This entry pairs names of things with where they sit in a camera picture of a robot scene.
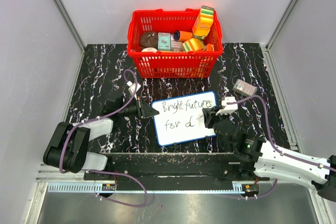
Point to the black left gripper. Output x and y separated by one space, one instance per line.
144 110

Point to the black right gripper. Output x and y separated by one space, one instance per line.
209 115

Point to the blue framed whiteboard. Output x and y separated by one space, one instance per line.
177 122

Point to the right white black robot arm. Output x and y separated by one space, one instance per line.
264 159

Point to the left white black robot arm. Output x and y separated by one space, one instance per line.
68 145

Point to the pink white eraser box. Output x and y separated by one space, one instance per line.
244 88

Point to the red plastic shopping basket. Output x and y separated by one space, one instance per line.
168 64

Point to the white round lid container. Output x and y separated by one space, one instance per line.
149 49

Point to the brown round bread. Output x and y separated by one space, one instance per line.
149 39

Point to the pink white small box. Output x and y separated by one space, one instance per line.
176 46

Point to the orange snack packet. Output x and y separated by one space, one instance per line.
209 47

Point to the teal small box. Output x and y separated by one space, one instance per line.
164 42

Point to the yellow green sponge pack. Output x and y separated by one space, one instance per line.
193 45

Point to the orange blue-capped bottle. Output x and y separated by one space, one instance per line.
182 36

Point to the orange juice carton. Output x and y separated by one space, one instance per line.
203 22

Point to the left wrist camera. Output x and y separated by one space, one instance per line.
133 88

